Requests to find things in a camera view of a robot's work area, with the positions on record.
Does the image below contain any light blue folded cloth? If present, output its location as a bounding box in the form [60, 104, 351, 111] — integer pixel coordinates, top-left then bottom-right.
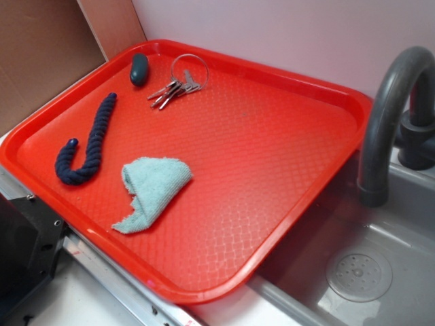
[112, 157, 192, 234]

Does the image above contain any brown cardboard panel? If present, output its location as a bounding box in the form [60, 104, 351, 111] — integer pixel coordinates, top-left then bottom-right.
[1, 1, 146, 134]

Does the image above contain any silver metal rail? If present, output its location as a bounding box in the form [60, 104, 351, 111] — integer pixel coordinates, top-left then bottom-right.
[0, 166, 205, 326]

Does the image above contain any grey plastic sink basin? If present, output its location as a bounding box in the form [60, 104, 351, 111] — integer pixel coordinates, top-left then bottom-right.
[250, 157, 434, 325]

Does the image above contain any grey curved faucet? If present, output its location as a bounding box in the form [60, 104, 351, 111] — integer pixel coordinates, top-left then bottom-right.
[357, 46, 434, 207]

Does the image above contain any navy blue rope toy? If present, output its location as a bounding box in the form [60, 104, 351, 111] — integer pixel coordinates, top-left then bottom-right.
[54, 92, 118, 186]

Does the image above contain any dark green plastic pickle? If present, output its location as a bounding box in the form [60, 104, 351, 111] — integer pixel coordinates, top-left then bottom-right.
[130, 53, 149, 87]

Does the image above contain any red plastic tray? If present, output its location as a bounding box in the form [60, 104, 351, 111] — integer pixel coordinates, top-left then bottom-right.
[1, 40, 371, 304]

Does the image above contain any silver key ring with keys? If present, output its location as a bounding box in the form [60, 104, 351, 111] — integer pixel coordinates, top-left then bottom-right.
[146, 54, 211, 111]

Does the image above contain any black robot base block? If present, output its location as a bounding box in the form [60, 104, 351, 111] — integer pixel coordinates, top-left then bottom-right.
[1, 196, 65, 299]

